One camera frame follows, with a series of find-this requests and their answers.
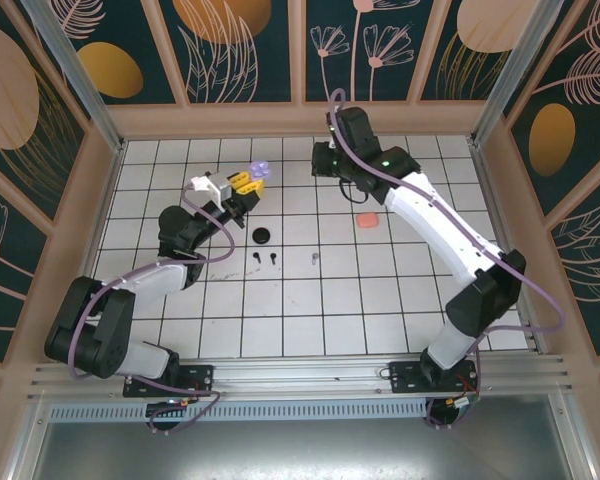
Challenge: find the grey metal sheet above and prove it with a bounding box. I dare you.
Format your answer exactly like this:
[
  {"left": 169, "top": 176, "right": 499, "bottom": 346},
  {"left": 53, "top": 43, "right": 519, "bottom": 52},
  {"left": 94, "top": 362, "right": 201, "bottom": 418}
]
[{"left": 27, "top": 419, "right": 579, "bottom": 480}]

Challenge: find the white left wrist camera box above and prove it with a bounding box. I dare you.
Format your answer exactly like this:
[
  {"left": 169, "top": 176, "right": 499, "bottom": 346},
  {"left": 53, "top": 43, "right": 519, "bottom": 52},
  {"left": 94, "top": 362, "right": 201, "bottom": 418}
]
[{"left": 189, "top": 172, "right": 231, "bottom": 206}]

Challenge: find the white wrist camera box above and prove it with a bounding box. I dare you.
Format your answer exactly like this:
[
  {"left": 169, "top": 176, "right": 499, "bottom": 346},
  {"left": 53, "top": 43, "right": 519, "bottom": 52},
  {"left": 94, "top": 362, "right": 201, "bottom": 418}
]
[
  {"left": 324, "top": 112, "right": 339, "bottom": 151},
  {"left": 189, "top": 172, "right": 231, "bottom": 206}
]

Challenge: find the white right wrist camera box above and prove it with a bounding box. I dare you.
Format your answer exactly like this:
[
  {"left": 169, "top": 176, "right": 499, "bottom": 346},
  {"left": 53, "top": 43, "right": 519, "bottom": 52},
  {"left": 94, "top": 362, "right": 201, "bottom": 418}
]
[{"left": 324, "top": 112, "right": 339, "bottom": 151}]

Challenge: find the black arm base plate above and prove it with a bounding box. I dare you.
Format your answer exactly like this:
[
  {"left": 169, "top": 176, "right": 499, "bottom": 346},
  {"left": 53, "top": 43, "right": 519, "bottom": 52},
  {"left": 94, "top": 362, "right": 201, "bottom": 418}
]
[
  {"left": 388, "top": 359, "right": 481, "bottom": 396},
  {"left": 123, "top": 363, "right": 216, "bottom": 399}
]

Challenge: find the aluminium frame post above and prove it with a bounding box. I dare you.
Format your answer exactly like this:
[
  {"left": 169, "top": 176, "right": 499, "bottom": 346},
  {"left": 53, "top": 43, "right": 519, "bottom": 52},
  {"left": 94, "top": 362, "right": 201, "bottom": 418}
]
[
  {"left": 18, "top": 0, "right": 128, "bottom": 154},
  {"left": 469, "top": 0, "right": 581, "bottom": 149}
]

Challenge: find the aluminium mounting rail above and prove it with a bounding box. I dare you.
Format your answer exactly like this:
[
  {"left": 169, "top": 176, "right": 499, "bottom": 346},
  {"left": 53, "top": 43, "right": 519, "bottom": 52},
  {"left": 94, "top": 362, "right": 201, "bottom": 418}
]
[{"left": 27, "top": 353, "right": 579, "bottom": 404}]

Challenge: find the grey slotted cable duct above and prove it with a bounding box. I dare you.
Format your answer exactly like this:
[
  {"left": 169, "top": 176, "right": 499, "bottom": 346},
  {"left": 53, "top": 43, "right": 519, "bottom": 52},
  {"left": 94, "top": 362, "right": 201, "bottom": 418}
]
[{"left": 47, "top": 399, "right": 431, "bottom": 422}]

